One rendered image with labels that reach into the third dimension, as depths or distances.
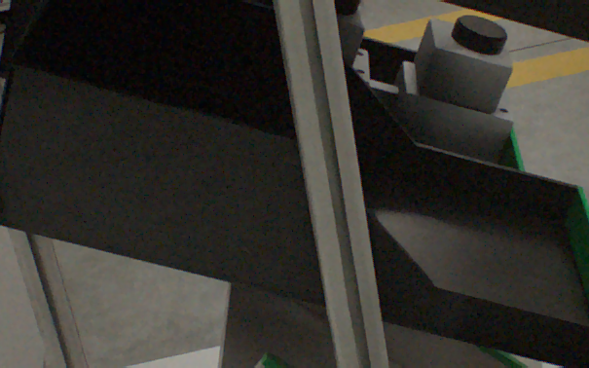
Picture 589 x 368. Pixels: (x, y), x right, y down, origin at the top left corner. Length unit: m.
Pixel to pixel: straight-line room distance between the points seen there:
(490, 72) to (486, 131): 0.04
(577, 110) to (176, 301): 1.17
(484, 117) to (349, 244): 0.23
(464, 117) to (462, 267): 0.14
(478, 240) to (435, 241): 0.03
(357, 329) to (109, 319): 2.33
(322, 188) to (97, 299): 2.46
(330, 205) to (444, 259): 0.13
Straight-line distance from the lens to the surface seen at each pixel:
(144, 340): 2.76
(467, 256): 0.62
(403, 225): 0.63
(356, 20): 0.70
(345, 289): 0.51
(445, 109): 0.72
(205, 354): 1.20
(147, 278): 2.96
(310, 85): 0.47
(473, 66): 0.71
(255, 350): 0.65
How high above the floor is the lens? 1.56
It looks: 29 degrees down
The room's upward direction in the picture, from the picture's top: 10 degrees counter-clockwise
